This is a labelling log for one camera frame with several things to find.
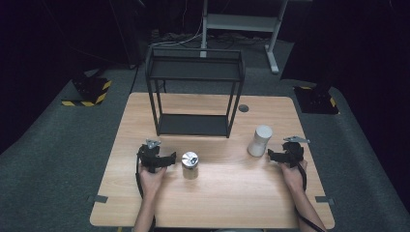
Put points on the black base with yellow stripes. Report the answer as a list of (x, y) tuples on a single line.
[(316, 101), (92, 90)]

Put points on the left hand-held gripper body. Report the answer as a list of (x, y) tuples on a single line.
[(150, 156)]

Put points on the person's right hand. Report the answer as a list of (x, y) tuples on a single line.
[(292, 179)]

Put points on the black metal shelf rack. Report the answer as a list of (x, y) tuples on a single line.
[(193, 125)]

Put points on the white metal stand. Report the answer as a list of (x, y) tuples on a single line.
[(240, 22)]

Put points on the grey tape piece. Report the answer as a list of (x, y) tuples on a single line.
[(98, 199), (325, 200)]

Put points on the person's left hand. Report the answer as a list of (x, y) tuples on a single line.
[(151, 182)]

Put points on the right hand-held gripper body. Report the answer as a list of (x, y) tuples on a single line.
[(294, 154)]

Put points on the dark round table grommet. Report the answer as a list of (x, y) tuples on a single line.
[(243, 108)]

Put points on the glass jar with silver lid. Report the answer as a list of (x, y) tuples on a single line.
[(190, 164)]

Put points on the white cylindrical container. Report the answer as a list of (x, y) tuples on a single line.
[(258, 141)]

